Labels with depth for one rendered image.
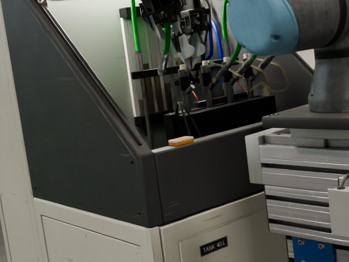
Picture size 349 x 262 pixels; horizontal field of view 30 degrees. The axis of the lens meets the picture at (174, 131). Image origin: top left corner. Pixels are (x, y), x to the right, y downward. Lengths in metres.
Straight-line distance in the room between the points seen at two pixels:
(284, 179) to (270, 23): 0.33
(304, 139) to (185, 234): 0.46
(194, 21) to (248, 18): 0.72
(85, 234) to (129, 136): 0.36
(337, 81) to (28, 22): 0.91
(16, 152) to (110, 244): 0.50
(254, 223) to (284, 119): 0.58
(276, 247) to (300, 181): 0.56
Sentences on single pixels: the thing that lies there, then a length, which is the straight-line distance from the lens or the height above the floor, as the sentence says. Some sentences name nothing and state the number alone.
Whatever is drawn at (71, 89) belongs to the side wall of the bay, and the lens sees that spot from 1.57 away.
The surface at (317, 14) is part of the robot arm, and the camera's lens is 0.99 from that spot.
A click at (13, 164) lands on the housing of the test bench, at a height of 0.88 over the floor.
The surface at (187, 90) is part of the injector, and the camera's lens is 1.76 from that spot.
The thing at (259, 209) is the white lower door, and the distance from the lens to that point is 1.62.
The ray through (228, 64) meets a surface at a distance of 1.74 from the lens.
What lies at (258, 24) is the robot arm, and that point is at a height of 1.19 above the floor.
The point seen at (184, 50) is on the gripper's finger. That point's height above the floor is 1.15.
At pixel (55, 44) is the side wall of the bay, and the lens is 1.62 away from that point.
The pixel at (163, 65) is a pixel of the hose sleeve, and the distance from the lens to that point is 1.65.
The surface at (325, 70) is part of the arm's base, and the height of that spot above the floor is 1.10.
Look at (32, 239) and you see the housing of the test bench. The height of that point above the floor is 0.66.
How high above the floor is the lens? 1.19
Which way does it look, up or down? 8 degrees down
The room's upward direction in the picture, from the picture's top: 7 degrees counter-clockwise
